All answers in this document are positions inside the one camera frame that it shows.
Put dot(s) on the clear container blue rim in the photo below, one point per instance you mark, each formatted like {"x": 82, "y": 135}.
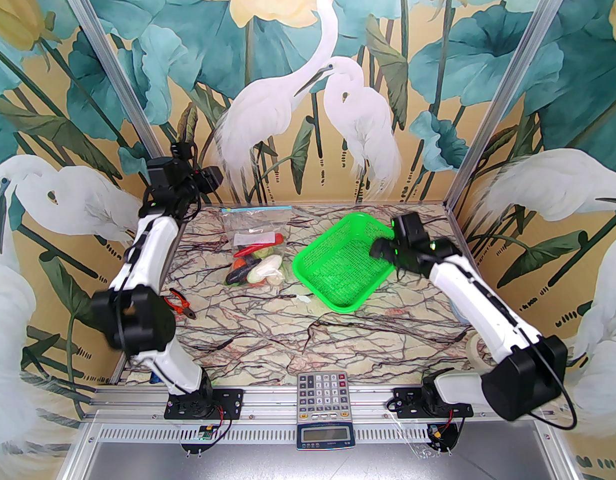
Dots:
{"x": 458, "y": 313}

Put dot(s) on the small green circuit board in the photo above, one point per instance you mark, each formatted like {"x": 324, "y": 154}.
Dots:
{"x": 205, "y": 434}

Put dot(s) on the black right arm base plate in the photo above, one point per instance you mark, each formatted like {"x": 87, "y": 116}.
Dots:
{"x": 403, "y": 403}

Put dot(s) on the perforated metal panel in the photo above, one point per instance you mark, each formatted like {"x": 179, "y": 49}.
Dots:
{"x": 237, "y": 460}

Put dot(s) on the green plastic mesh basket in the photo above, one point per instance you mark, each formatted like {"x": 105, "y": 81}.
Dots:
{"x": 338, "y": 268}

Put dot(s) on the small white scrap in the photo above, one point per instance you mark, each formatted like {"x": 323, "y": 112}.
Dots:
{"x": 303, "y": 299}

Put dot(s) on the red tomato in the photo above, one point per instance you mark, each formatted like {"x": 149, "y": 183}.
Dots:
{"x": 240, "y": 264}

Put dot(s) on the aluminium frame rail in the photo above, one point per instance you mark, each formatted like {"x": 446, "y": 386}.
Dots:
{"x": 267, "y": 403}

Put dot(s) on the grey desk calculator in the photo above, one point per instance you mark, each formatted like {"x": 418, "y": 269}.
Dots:
{"x": 322, "y": 398}

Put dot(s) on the masking tape roll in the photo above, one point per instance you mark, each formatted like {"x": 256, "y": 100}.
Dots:
{"x": 469, "y": 350}

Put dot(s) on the clear zip-top bag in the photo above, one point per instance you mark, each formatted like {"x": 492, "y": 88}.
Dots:
{"x": 252, "y": 223}

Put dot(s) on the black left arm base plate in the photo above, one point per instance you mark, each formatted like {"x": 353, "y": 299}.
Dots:
{"x": 230, "y": 400}

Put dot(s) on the red chili pepper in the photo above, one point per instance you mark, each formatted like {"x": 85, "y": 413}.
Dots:
{"x": 267, "y": 242}

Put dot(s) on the white vegetable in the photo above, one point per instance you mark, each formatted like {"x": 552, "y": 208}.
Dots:
{"x": 265, "y": 268}

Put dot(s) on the aluminium table side rail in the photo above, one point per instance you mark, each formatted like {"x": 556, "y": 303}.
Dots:
{"x": 459, "y": 233}

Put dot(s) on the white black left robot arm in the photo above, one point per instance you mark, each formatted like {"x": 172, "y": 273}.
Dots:
{"x": 147, "y": 253}

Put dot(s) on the aluminium frame post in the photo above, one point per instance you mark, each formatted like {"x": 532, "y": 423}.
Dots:
{"x": 129, "y": 98}
{"x": 507, "y": 88}

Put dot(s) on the dark purple eggplant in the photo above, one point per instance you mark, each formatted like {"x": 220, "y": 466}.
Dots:
{"x": 236, "y": 277}

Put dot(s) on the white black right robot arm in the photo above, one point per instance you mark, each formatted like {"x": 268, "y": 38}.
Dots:
{"x": 488, "y": 308}

